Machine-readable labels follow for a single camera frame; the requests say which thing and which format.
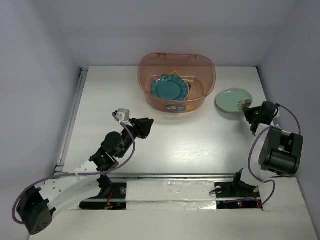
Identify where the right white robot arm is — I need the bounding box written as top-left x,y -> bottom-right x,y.
242,101 -> 304,183

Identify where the pink translucent plastic bin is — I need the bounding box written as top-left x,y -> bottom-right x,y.
138,53 -> 216,114

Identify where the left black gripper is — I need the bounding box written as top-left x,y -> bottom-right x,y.
117,117 -> 153,159

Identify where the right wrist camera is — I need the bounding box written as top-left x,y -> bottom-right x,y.
273,103 -> 281,119

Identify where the white foam front board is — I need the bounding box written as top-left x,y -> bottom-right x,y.
33,178 -> 319,240

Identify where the aluminium table rail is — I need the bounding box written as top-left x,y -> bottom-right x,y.
53,67 -> 89,176

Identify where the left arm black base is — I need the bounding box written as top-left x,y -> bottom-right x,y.
79,180 -> 127,211

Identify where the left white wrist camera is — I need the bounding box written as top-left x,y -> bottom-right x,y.
112,108 -> 132,127

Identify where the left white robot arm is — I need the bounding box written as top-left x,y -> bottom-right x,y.
11,111 -> 154,236

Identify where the fan-shaped woven plate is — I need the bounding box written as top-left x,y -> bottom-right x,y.
171,70 -> 194,101

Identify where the light green floral plate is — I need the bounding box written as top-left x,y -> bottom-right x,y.
215,87 -> 253,113

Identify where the teal scalloped plate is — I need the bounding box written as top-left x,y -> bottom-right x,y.
150,74 -> 190,101

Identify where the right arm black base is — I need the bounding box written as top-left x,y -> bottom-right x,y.
209,169 -> 257,198

